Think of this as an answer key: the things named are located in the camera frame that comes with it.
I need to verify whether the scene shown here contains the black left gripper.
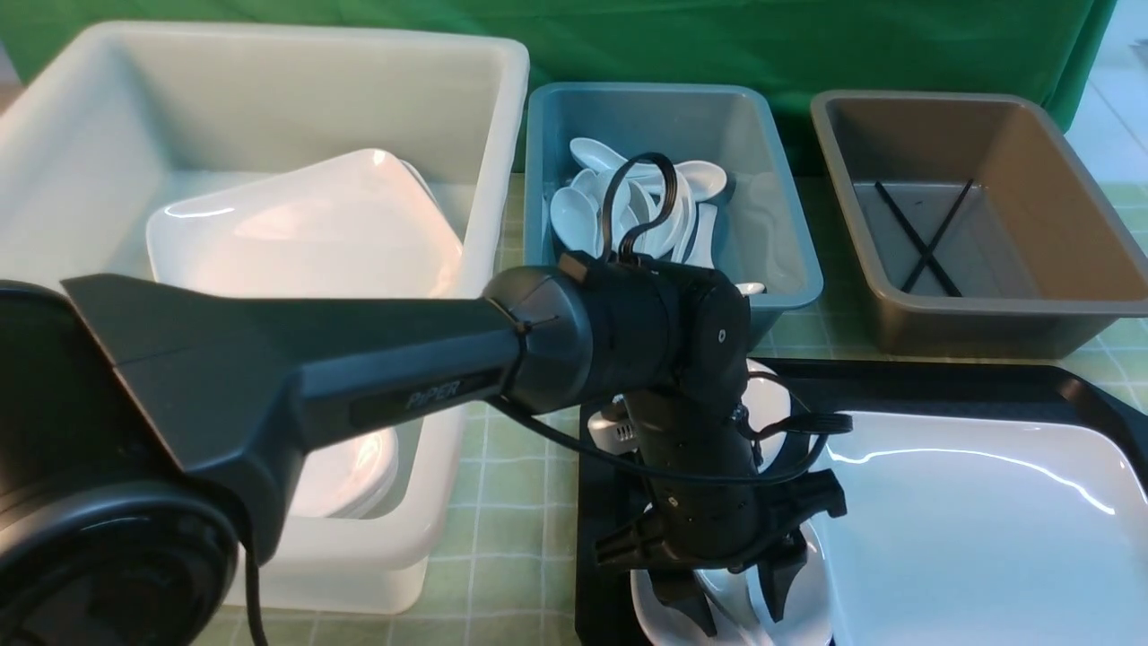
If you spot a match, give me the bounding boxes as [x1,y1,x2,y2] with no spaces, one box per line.
[595,391,848,638]

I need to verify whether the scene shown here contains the white bowl tray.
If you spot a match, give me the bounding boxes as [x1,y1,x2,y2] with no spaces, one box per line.
[742,376,792,473]
[629,522,832,645]

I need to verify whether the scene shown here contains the white soup spoon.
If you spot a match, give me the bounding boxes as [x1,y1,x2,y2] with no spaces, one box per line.
[695,569,763,645]

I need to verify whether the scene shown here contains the large white square plate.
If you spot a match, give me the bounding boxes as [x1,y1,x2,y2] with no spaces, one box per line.
[813,410,1147,645]

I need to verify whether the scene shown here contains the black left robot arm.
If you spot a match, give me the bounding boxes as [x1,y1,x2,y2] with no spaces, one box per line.
[3,252,853,645]

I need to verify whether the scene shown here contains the top white plate in bin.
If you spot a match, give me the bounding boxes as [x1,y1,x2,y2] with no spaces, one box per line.
[146,150,464,299]

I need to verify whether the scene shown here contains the green checkered tablecloth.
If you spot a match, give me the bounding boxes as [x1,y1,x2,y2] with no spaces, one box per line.
[188,173,1148,646]

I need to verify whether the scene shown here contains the white spoon right of pile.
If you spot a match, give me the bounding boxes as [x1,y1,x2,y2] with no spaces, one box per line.
[688,202,718,268]

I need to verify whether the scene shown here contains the white spoon of pile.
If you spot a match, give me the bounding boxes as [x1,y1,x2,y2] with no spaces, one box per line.
[569,137,728,202]
[550,187,603,258]
[688,202,718,268]

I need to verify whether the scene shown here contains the teal plastic bin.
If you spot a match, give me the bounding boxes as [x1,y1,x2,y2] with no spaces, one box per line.
[523,81,824,345]

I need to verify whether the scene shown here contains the black serving tray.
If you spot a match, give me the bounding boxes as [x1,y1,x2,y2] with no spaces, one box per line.
[574,357,1147,645]

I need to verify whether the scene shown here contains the stacked white bowls in bin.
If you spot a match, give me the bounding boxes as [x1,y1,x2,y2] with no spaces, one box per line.
[288,428,398,519]

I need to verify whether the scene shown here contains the white spoon left of pile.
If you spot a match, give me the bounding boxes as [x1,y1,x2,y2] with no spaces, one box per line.
[550,187,603,258]

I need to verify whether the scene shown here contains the black chopstick in brown bin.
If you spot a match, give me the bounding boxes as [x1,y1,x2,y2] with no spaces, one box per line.
[874,181,962,297]

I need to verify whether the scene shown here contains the white spoon top of pile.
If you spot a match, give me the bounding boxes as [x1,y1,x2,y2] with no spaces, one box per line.
[569,137,728,202]

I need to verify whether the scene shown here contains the brown plastic bin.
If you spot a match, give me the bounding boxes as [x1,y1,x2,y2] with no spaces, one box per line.
[810,89,1147,360]

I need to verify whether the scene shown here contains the large white plastic bin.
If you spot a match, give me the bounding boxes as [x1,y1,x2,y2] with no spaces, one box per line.
[0,22,532,615]

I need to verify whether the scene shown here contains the green backdrop cloth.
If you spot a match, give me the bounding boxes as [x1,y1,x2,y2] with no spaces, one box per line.
[1,1,1115,173]

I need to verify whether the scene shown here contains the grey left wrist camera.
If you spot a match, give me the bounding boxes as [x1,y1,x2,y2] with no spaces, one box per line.
[585,397,639,456]

